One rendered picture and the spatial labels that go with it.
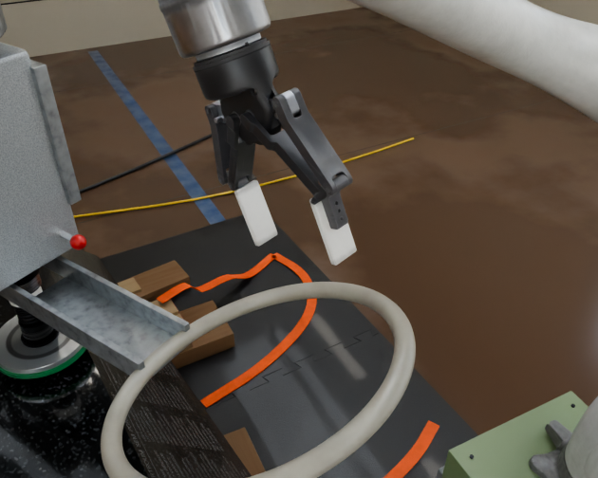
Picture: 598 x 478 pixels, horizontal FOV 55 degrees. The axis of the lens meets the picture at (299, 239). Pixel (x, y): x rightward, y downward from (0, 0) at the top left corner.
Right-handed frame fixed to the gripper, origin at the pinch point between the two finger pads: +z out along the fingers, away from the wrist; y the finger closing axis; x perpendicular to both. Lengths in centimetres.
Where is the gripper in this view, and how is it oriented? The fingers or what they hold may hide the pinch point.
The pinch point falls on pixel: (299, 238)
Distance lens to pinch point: 61.1
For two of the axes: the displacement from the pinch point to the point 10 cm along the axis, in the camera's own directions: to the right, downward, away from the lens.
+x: -7.4, 4.8, -4.8
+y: -5.9, -1.2, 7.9
